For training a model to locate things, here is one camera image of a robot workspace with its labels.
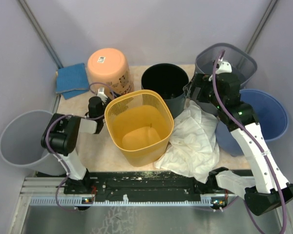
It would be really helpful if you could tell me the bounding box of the black round bin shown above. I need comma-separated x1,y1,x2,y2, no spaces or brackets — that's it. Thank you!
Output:
141,63,189,118

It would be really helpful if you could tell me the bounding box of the grey slotted cable duct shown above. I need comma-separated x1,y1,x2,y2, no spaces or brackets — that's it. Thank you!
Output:
29,194,237,207

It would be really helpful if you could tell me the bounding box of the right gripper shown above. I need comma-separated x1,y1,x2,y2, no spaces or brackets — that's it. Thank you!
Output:
183,72,224,110

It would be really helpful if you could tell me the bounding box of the grey mesh bin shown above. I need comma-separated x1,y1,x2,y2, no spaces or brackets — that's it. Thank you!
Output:
194,43,257,89

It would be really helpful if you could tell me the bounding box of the blue folded cloth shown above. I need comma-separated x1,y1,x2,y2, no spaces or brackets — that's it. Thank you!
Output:
56,63,89,99

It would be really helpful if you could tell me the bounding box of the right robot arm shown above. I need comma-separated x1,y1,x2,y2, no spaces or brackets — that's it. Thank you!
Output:
184,73,293,216

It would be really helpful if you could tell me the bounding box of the black mounting rail base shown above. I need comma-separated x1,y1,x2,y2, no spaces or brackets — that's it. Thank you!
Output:
61,170,235,203

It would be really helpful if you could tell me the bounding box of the aluminium frame rail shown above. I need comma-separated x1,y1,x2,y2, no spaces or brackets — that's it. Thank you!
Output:
19,176,69,195

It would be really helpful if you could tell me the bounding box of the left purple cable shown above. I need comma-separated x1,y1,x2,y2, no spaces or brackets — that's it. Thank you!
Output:
44,81,118,212

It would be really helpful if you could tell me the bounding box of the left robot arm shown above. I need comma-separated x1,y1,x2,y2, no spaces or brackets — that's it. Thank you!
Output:
41,95,111,194

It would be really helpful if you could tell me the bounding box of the blue round bin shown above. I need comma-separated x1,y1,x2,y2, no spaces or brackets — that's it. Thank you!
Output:
215,89,289,156

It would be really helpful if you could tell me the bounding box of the white crumpled cloth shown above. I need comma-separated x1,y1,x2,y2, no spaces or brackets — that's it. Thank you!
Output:
153,100,220,183

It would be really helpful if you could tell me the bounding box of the peach plastic bucket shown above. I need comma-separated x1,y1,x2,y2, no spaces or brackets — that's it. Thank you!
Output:
87,48,134,95

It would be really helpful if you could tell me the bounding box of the yellow slotted plastic basket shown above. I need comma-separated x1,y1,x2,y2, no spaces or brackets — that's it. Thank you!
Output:
105,90,174,167

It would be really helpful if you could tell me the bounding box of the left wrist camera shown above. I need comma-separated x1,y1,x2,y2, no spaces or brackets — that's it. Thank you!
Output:
97,87,108,100

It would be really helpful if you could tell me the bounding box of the grey round bin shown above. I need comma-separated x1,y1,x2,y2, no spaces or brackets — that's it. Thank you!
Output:
0,110,65,176

